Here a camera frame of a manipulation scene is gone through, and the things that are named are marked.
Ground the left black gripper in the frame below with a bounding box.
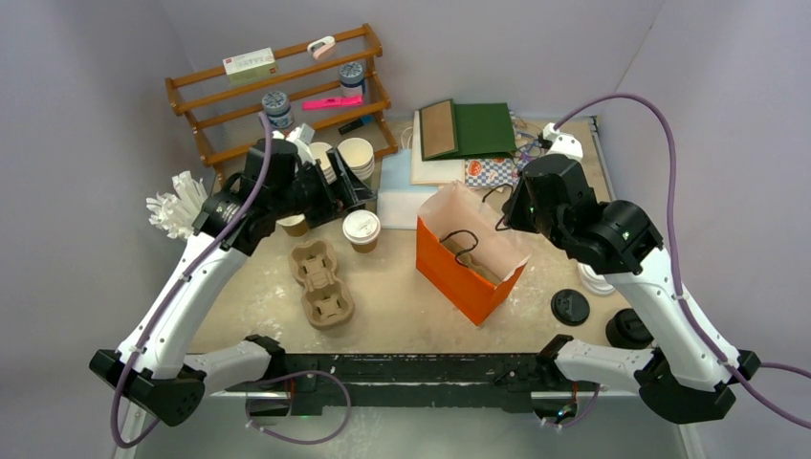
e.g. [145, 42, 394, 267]
[272, 148, 376, 228]

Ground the white cup lid picked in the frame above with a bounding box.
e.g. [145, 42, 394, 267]
[341, 209, 382, 243]

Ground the left white cup stack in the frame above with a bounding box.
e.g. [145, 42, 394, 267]
[309, 142, 337, 184]

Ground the pink marker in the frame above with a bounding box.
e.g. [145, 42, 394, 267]
[301, 95, 364, 111]

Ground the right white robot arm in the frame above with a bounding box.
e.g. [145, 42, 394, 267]
[502, 154, 760, 425]

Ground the black lid stack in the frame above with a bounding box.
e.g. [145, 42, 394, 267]
[605, 308, 653, 350]

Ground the blue checkered paper bag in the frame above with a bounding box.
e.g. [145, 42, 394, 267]
[464, 158, 524, 188]

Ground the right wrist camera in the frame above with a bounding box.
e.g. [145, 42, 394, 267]
[539, 122, 583, 162]

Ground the white cup stack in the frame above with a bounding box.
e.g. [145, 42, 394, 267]
[309, 142, 337, 184]
[338, 138, 375, 185]

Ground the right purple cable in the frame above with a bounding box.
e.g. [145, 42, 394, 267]
[538, 93, 811, 432]

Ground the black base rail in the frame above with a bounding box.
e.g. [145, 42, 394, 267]
[133, 351, 691, 420]

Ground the blue white jar right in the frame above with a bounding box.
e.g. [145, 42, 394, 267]
[339, 61, 366, 98]

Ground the blue white jar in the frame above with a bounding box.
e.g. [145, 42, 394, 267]
[261, 91, 295, 130]
[339, 61, 366, 98]

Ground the orange paper bag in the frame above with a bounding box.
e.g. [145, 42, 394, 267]
[416, 182, 532, 326]

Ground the purple cable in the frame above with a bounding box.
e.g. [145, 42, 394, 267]
[110, 112, 354, 449]
[538, 93, 811, 432]

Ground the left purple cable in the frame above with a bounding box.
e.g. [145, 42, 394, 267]
[110, 112, 354, 449]

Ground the blue white jar left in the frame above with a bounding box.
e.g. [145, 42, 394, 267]
[261, 91, 295, 130]

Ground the right white cup stack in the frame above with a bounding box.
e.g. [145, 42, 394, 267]
[338, 138, 375, 185]

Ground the black blue marker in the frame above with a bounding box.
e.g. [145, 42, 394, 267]
[338, 115, 375, 135]

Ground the white green box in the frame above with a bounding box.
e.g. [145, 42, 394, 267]
[222, 48, 278, 86]

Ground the wooden shelf rack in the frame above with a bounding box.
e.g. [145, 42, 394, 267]
[165, 24, 399, 183]

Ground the white pink clip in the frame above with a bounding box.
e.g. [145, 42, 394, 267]
[307, 35, 337, 61]

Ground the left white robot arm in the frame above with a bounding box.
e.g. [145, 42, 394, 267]
[89, 139, 377, 426]

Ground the pulp cup carrier tray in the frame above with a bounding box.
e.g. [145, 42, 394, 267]
[288, 239, 355, 330]

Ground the white cup lid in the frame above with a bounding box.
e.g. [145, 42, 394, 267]
[577, 263, 615, 296]

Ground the black cup lid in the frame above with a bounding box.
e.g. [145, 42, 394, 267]
[550, 289, 591, 326]

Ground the green paper bag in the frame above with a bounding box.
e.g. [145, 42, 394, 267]
[417, 98, 516, 161]

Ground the single pulp cup carrier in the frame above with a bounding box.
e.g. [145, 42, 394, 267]
[454, 249, 502, 285]

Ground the brown paper cup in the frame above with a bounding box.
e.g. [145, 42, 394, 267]
[277, 214, 310, 237]
[350, 239, 378, 253]

